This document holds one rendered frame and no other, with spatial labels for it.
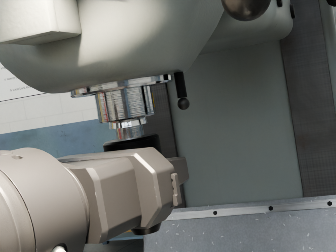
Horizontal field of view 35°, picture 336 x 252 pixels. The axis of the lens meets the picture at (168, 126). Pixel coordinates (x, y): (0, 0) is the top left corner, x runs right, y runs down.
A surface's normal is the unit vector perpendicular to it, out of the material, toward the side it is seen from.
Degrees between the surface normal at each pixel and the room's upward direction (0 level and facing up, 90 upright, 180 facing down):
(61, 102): 90
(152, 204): 90
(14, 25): 90
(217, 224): 63
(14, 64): 125
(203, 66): 90
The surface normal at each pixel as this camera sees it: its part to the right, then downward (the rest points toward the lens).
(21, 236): 0.81, -0.15
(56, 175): 0.55, -0.68
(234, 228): -0.37, -0.35
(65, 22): 0.93, -0.14
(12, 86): -0.33, 0.11
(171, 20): 0.66, 0.46
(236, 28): -0.11, 0.77
